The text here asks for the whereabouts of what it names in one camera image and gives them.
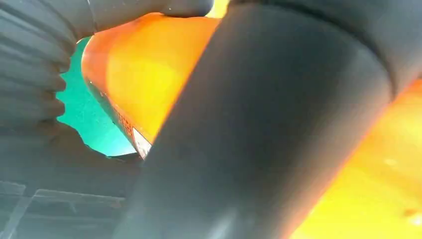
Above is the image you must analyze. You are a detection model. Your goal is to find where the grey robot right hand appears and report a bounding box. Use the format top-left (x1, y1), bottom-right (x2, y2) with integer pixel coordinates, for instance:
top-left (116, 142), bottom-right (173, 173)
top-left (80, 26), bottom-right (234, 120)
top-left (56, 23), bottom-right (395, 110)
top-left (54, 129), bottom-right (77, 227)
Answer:
top-left (0, 0), bottom-right (422, 239)

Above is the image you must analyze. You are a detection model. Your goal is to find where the green table mat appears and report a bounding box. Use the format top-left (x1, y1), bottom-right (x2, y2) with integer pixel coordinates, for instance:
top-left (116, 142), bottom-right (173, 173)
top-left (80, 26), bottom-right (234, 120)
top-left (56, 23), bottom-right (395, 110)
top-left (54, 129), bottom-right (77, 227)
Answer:
top-left (56, 36), bottom-right (137, 157)

